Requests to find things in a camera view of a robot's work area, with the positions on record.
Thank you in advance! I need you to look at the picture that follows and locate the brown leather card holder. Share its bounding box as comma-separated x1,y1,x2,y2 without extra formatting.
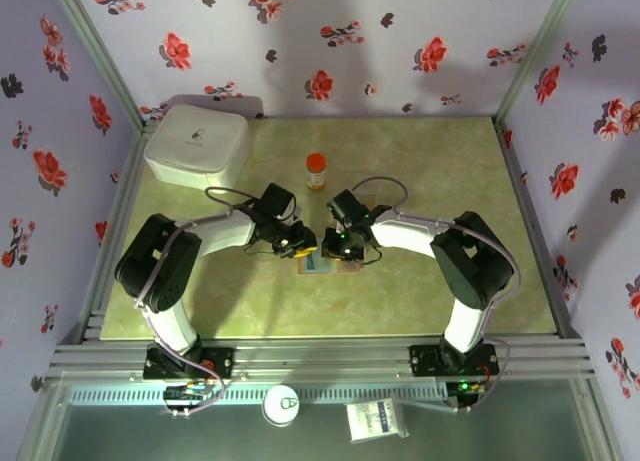
297,245,364,276

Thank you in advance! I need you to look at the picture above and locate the clear bag with papers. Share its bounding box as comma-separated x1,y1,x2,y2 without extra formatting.
345,399,410,445

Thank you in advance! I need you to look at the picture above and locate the grey right arm cable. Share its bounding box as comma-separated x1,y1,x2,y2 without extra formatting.
349,176,522,413

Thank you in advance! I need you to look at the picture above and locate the orange pill bottle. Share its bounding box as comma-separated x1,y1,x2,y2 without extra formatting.
304,152,329,191

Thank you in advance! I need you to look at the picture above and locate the white zip pill case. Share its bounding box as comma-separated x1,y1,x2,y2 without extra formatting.
143,104,253,194

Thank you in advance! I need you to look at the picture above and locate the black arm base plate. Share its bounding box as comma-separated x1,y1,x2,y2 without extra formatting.
408,343,500,377
143,344,236,381

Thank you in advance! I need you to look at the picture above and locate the aluminium corner post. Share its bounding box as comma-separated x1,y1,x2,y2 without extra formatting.
494,0,584,127
47,0,149,132

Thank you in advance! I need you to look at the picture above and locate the small electronics board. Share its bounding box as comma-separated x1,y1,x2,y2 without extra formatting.
163,382,214,417
443,378,489,415

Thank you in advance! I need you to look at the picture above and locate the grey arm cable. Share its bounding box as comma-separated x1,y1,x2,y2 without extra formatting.
133,186,264,418
349,176,522,413

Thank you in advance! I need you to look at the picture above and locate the white round lid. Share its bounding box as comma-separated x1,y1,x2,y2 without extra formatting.
262,384,300,427

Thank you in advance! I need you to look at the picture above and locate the wide aluminium frame rail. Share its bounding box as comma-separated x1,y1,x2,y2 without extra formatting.
47,334,597,382

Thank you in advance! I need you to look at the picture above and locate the grey slotted cable duct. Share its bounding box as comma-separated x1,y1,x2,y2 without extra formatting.
67,386,451,407

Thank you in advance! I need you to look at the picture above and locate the grey left arm cable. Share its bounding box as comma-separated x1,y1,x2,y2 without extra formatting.
133,186,264,418

